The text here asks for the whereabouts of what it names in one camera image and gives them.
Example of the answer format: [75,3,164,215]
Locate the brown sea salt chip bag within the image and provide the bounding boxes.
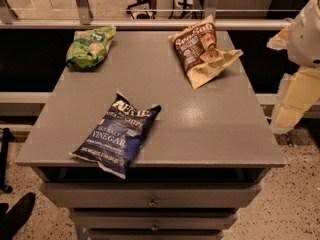
[168,15,243,89]

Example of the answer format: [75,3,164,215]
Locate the green chip bag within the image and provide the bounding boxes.
[66,25,116,69]

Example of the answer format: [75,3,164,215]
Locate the middle grey drawer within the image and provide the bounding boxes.
[71,211,238,230]

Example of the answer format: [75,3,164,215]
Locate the bottom grey drawer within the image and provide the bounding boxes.
[89,230,223,240]

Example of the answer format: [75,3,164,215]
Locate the grey drawer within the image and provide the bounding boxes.
[71,211,238,230]
[41,183,261,208]
[89,230,223,240]

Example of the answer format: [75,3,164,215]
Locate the top grey drawer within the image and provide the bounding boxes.
[41,183,261,208]

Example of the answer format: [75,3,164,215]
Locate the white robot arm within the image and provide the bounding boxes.
[267,0,320,134]

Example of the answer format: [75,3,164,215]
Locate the black office chair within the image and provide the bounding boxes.
[126,0,156,19]

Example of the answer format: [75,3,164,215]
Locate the blue salt vinegar chip bag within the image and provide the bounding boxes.
[71,93,161,179]

